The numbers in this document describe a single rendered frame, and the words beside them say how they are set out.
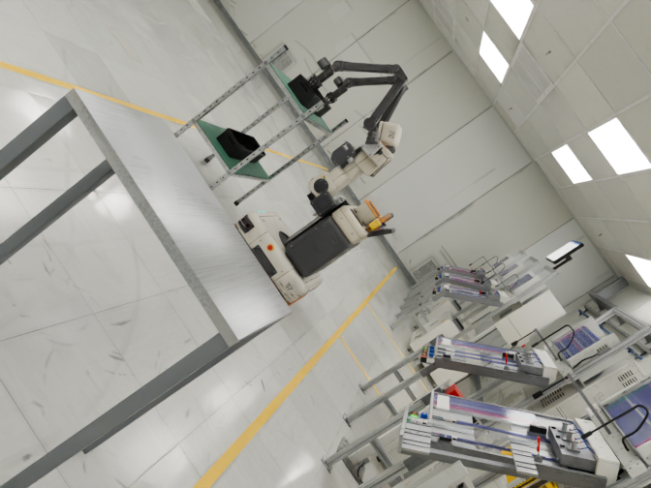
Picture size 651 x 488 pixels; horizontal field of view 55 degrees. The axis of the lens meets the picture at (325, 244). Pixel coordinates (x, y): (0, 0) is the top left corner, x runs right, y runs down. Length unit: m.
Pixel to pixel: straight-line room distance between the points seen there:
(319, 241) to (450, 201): 7.42
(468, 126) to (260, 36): 4.20
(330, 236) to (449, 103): 7.67
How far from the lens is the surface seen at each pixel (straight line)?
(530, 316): 7.43
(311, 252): 4.13
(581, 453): 2.89
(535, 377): 4.19
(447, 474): 2.52
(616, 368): 4.27
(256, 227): 4.18
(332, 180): 4.25
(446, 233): 11.39
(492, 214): 11.41
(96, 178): 2.03
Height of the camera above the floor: 1.34
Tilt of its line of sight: 11 degrees down
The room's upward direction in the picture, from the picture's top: 55 degrees clockwise
